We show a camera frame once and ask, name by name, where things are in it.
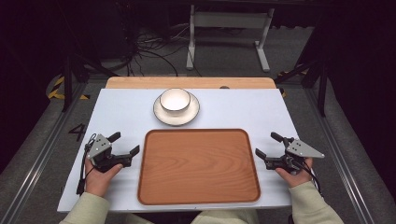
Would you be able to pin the black metal stand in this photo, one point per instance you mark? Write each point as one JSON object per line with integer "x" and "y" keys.
{"x": 322, "y": 84}
{"x": 67, "y": 81}

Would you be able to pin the person's left hand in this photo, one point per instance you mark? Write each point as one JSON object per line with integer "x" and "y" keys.
{"x": 99, "y": 179}

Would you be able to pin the white ceramic bowl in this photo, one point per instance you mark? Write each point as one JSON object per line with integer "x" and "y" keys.
{"x": 175, "y": 100}

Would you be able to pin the yellow black floor tape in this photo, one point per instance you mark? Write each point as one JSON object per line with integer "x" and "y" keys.
{"x": 56, "y": 90}

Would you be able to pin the aluminium floor rail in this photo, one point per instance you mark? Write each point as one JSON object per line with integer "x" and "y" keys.
{"x": 339, "y": 155}
{"x": 37, "y": 155}

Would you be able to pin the white ceramic plate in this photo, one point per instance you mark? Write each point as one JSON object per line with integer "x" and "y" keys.
{"x": 162, "y": 118}

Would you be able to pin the person's right hand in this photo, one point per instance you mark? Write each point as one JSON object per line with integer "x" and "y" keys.
{"x": 296, "y": 178}

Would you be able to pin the white metal stand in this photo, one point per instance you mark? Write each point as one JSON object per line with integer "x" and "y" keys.
{"x": 230, "y": 19}

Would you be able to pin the white table board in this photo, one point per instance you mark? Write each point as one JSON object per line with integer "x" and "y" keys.
{"x": 236, "y": 109}

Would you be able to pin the light wooden table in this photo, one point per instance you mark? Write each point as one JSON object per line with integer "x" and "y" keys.
{"x": 186, "y": 82}

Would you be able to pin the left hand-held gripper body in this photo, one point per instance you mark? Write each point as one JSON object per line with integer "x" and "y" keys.
{"x": 99, "y": 147}

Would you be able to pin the person's lap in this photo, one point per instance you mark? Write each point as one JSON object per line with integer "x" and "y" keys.
{"x": 224, "y": 217}

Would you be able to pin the brown wooden tray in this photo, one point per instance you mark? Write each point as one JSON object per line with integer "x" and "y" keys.
{"x": 199, "y": 168}

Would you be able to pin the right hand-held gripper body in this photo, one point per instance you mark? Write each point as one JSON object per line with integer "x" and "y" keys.
{"x": 300, "y": 149}

